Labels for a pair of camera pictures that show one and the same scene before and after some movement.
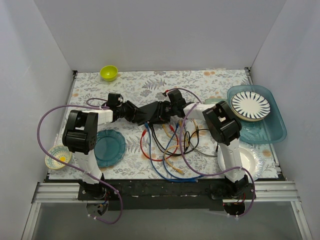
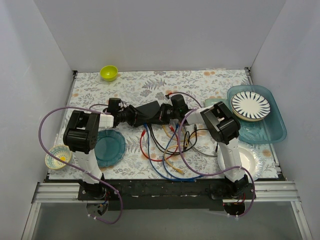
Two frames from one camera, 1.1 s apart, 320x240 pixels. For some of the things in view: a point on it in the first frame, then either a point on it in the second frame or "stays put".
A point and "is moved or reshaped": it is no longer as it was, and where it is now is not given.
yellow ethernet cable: (197, 127) is moved or reshaped
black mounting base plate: (166, 194) stays put
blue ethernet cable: (164, 153) stays put
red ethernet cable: (141, 148) stays put
